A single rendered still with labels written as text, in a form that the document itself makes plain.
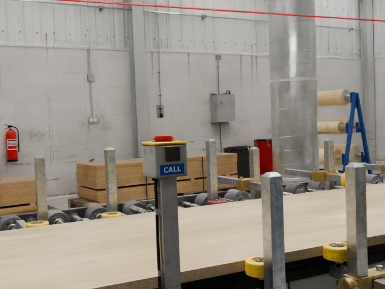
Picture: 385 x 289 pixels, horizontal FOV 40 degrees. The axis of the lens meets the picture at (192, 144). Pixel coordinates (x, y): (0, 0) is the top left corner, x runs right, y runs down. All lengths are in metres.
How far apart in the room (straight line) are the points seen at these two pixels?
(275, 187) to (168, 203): 0.26
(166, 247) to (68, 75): 7.51
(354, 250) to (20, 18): 7.48
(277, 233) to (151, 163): 0.34
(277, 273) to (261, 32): 9.51
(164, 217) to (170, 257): 0.08
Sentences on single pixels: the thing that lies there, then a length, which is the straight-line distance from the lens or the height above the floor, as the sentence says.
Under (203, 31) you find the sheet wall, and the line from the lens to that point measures 9.80.
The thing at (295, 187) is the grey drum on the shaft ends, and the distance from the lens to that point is 3.11.
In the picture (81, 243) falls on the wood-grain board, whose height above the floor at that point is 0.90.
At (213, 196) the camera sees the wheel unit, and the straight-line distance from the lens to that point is 2.36.
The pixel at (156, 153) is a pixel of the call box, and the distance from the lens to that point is 1.02.
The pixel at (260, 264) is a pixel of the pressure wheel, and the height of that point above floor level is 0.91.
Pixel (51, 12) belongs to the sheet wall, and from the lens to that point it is 8.60.
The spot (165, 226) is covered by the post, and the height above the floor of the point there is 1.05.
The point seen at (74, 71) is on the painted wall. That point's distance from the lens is 8.55.
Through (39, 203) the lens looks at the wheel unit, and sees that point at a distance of 2.10.
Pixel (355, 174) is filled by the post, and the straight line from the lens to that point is 1.34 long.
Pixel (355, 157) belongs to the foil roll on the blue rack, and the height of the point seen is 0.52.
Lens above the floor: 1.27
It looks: 3 degrees down
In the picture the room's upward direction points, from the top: 2 degrees counter-clockwise
